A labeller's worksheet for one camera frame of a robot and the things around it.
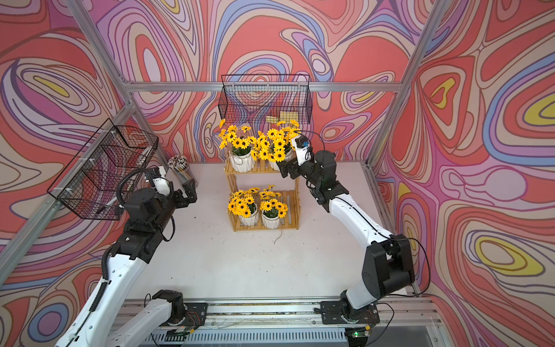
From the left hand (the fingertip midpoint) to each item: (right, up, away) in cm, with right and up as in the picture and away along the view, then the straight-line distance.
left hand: (183, 181), depth 71 cm
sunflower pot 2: (+29, -11, +10) cm, 32 cm away
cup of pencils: (-13, +6, +25) cm, 29 cm away
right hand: (+35, +9, +8) cm, 37 cm away
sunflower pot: (+18, -8, +10) cm, 22 cm away
